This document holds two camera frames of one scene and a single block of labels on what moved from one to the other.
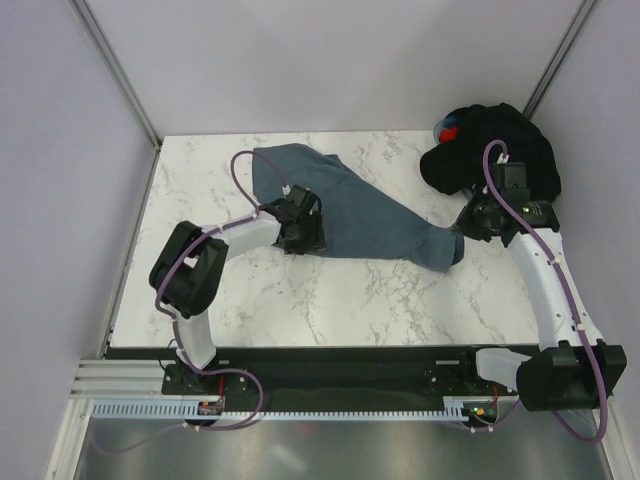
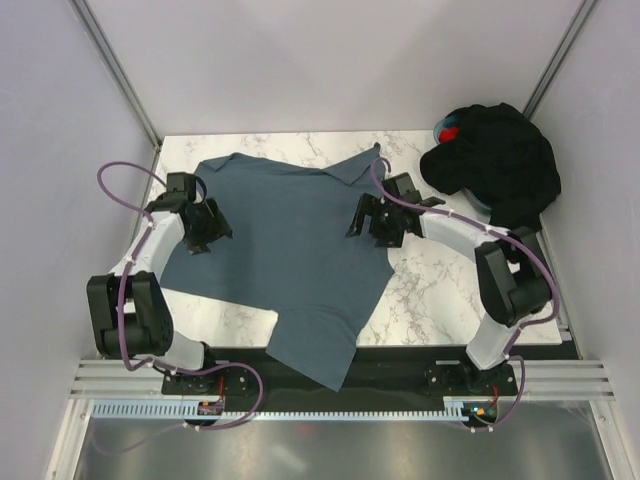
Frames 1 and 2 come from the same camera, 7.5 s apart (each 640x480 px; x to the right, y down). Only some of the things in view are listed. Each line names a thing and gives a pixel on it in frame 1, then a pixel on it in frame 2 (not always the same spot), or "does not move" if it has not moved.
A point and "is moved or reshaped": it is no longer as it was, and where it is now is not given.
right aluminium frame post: (571, 35) does not move
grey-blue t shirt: (357, 220) is moved or reshaped
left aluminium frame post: (115, 66) does not move
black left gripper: (314, 241) -> (217, 228)
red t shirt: (448, 135) does not move
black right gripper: (464, 223) -> (373, 206)
